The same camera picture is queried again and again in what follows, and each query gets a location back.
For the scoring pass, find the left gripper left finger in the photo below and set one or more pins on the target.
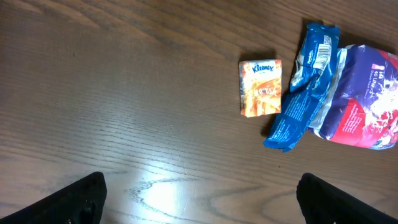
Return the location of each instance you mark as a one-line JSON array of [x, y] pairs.
[[81, 202]]

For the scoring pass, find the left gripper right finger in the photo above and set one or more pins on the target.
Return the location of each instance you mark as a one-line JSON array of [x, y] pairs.
[[321, 202]]

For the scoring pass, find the blue Oreo cookie pack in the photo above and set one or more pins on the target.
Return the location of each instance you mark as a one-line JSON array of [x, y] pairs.
[[315, 66]]

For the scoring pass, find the pink purple liner pack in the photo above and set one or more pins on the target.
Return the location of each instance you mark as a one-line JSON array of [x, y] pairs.
[[360, 108]]

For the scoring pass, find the orange Kleenex tissue pack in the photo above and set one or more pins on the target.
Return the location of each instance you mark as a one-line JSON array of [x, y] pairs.
[[260, 87]]

